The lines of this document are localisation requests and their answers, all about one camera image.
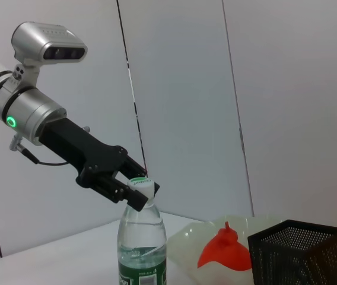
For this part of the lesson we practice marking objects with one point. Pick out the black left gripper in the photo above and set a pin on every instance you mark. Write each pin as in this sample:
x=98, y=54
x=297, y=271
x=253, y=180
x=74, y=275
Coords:
x=91, y=157

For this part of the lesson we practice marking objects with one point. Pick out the clear green-label water bottle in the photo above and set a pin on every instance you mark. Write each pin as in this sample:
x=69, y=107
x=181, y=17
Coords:
x=141, y=237

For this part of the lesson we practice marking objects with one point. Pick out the red-orange toy orange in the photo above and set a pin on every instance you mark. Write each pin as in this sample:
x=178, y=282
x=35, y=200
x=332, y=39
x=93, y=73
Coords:
x=225, y=252

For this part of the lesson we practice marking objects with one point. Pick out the translucent wavy fruit plate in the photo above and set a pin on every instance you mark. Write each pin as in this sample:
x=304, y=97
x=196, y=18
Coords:
x=186, y=246

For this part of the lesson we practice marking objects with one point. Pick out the black mesh pen holder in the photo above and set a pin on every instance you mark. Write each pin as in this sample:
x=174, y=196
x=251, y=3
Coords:
x=290, y=261

